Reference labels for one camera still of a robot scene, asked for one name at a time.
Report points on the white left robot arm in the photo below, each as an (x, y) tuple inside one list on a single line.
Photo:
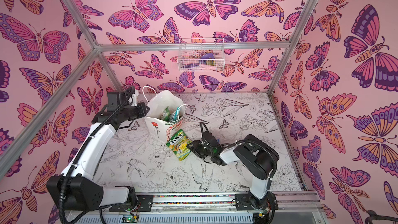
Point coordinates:
[(74, 189)]

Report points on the white wire basket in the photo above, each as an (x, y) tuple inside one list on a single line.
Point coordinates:
[(201, 54)]

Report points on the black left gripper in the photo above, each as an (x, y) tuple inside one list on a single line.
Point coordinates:
[(141, 113)]

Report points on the white paper bag with flower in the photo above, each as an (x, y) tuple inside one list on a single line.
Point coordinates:
[(160, 130)]

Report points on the aluminium frame post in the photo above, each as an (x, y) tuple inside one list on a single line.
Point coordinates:
[(298, 31)]

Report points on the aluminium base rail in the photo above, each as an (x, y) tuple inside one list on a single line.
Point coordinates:
[(214, 208)]

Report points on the green Fox's spring tea bag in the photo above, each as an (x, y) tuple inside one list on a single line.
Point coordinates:
[(178, 145)]

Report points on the teal Fox's fruits bag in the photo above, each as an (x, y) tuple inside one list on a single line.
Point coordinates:
[(175, 115)]

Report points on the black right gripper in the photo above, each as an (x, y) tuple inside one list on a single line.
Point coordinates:
[(204, 143)]

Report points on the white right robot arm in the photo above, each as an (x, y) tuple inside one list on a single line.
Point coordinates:
[(256, 156)]

